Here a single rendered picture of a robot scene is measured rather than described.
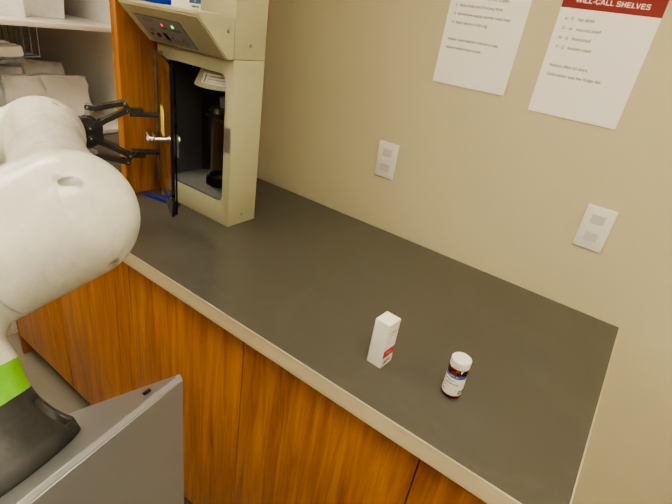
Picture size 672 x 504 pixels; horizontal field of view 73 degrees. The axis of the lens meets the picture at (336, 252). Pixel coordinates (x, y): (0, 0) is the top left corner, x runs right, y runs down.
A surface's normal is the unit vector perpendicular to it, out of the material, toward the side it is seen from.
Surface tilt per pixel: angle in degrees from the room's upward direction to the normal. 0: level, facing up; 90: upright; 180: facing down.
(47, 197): 51
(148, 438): 90
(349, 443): 90
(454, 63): 90
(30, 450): 18
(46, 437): 24
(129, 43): 90
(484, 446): 0
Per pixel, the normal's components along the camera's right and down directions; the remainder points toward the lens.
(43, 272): 0.58, 0.52
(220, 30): 0.80, 0.37
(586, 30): -0.58, 0.29
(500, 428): 0.14, -0.88
